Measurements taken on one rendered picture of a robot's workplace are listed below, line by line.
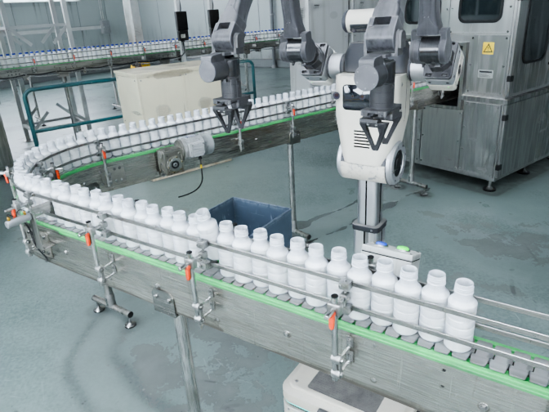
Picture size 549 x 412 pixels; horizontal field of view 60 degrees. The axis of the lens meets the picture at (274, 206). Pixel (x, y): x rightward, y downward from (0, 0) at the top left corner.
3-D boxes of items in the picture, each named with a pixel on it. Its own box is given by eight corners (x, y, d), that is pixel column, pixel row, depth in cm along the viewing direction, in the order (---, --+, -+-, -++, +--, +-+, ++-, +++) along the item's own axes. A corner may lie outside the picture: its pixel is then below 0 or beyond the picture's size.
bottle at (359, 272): (359, 305, 122) (360, 248, 116) (376, 315, 117) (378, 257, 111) (341, 313, 119) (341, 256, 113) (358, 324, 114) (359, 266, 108)
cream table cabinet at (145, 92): (208, 150, 637) (198, 60, 591) (234, 159, 591) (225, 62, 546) (131, 170, 575) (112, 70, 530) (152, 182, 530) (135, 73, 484)
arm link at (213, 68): (243, 32, 128) (219, 33, 133) (216, 34, 119) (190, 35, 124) (247, 77, 132) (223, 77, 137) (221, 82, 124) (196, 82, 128)
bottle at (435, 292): (421, 324, 113) (426, 264, 107) (447, 331, 110) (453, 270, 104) (415, 339, 108) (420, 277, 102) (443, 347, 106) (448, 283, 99)
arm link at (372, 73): (406, 28, 105) (369, 29, 109) (387, 32, 96) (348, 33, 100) (404, 83, 109) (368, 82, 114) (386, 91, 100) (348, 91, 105)
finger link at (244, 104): (221, 131, 140) (219, 99, 136) (236, 126, 145) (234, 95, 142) (239, 133, 136) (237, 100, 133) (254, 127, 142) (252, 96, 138)
